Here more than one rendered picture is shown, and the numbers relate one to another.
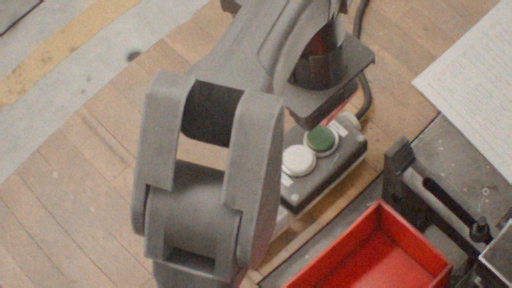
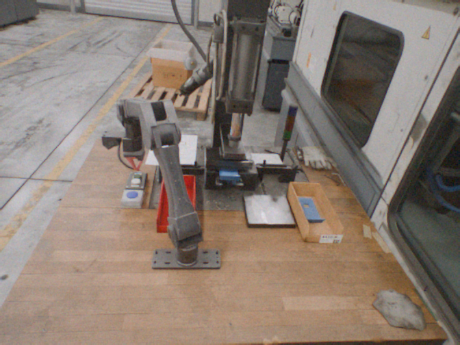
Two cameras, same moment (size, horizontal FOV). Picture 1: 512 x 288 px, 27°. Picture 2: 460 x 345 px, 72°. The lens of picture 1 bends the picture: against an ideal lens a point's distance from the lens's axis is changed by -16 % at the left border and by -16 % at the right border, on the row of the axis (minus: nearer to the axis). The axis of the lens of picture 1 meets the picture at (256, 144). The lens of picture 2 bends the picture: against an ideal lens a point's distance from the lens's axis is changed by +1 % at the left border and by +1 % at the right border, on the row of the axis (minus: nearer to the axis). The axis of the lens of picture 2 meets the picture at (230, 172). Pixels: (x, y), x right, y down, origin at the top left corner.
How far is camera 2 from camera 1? 0.72 m
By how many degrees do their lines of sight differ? 47
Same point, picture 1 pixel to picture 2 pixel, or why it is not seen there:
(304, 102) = (139, 152)
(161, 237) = (159, 139)
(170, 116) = (148, 107)
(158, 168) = (152, 121)
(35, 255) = (75, 243)
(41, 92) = not seen: outside the picture
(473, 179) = not seen: hidden behind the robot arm
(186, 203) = (161, 127)
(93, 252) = (97, 228)
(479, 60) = not seen: hidden behind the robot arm
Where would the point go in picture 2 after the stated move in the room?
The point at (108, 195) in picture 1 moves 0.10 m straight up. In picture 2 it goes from (90, 215) to (85, 192)
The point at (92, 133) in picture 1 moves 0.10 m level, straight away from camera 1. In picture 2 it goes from (70, 208) to (46, 200)
